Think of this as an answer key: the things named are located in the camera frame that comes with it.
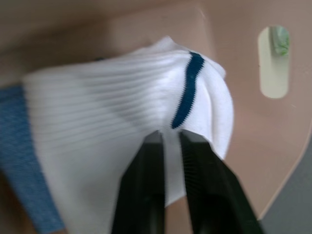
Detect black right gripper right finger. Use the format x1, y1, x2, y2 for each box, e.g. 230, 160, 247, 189
179, 129, 266, 234

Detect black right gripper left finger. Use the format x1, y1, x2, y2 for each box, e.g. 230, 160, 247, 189
111, 130, 167, 234

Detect white sock with navy stripe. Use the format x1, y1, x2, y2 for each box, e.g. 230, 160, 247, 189
21, 36, 235, 234

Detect pink plastic container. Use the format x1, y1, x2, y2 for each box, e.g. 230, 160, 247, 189
0, 0, 312, 234

